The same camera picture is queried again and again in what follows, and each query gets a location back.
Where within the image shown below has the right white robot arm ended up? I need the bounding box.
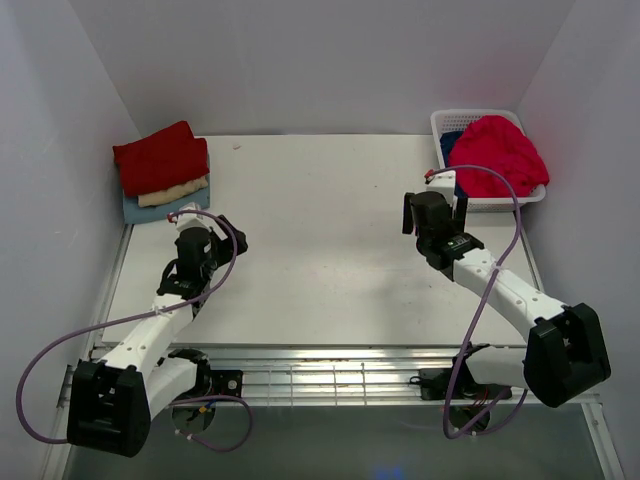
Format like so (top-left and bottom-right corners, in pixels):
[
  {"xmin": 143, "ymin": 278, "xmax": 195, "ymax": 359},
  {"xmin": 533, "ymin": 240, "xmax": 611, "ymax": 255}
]
[{"xmin": 402, "ymin": 191, "xmax": 611, "ymax": 408}]

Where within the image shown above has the dark blue t shirt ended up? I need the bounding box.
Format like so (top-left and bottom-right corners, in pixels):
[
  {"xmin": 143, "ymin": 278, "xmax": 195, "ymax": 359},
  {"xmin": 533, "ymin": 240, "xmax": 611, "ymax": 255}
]
[{"xmin": 440, "ymin": 130, "xmax": 463, "ymax": 167}]

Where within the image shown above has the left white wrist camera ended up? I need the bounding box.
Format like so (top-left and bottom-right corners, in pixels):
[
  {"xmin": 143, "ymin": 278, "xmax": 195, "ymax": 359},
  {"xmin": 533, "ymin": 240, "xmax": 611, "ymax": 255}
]
[{"xmin": 167, "ymin": 202, "xmax": 208, "ymax": 233}]

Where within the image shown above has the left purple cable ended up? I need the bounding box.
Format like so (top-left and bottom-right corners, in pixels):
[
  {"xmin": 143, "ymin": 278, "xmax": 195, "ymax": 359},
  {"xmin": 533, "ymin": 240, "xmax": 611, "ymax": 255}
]
[{"xmin": 16, "ymin": 209, "xmax": 255, "ymax": 453}]

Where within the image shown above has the folded light blue shirt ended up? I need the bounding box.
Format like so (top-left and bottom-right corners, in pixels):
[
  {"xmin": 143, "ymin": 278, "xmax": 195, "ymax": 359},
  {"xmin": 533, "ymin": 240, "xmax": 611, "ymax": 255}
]
[{"xmin": 122, "ymin": 187, "xmax": 210, "ymax": 225}]

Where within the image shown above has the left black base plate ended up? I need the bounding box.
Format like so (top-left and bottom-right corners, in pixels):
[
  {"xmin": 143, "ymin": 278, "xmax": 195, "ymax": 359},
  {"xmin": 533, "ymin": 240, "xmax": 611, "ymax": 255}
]
[{"xmin": 205, "ymin": 370, "xmax": 244, "ymax": 398}]

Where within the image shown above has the white plastic basket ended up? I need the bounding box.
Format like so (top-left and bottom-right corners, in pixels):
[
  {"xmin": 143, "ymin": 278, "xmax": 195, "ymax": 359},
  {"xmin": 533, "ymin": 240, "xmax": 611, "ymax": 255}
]
[{"xmin": 431, "ymin": 109, "xmax": 548, "ymax": 211}]

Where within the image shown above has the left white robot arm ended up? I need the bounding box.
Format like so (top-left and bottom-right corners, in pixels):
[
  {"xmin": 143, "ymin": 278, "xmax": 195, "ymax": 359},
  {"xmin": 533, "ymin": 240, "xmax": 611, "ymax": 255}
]
[{"xmin": 67, "ymin": 208, "xmax": 248, "ymax": 457}]

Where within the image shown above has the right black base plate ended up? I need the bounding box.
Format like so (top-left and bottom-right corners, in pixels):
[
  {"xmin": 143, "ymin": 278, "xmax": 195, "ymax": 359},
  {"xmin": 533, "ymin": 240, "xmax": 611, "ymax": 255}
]
[{"xmin": 409, "ymin": 367, "xmax": 514, "ymax": 402}]

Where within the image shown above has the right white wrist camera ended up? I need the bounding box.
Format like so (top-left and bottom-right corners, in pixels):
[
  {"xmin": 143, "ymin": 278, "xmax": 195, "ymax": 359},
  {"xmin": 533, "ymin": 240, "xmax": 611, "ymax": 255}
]
[{"xmin": 425, "ymin": 170, "xmax": 456, "ymax": 206}]

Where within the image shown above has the aluminium rail frame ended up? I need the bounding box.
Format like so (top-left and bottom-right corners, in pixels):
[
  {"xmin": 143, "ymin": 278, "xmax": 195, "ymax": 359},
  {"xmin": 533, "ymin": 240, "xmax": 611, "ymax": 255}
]
[{"xmin": 57, "ymin": 222, "xmax": 601, "ymax": 409}]

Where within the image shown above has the folded dark red shirt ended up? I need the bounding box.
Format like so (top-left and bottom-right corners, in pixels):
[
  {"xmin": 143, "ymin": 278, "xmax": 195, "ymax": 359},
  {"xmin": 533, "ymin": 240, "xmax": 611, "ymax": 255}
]
[{"xmin": 112, "ymin": 121, "xmax": 209, "ymax": 197}]

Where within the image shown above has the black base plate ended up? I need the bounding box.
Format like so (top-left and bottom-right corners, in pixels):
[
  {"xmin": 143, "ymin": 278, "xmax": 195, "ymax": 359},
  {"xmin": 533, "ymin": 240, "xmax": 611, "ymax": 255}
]
[
  {"xmin": 409, "ymin": 367, "xmax": 514, "ymax": 402},
  {"xmin": 205, "ymin": 370, "xmax": 244, "ymax": 398}
]

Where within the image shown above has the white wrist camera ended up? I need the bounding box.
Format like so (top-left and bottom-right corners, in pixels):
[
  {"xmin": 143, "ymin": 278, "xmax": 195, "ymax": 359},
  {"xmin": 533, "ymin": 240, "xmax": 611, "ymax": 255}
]
[
  {"xmin": 167, "ymin": 202, "xmax": 208, "ymax": 233},
  {"xmin": 425, "ymin": 170, "xmax": 456, "ymax": 206}
]

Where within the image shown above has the folded beige shirt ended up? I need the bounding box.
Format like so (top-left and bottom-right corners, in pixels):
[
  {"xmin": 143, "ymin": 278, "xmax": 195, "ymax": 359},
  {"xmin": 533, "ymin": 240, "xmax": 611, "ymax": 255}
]
[{"xmin": 137, "ymin": 176, "xmax": 209, "ymax": 208}]

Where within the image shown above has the pink t shirt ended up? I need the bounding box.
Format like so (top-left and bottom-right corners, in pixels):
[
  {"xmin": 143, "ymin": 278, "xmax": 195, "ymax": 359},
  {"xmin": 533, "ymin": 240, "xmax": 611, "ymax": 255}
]
[{"xmin": 449, "ymin": 115, "xmax": 550, "ymax": 199}]

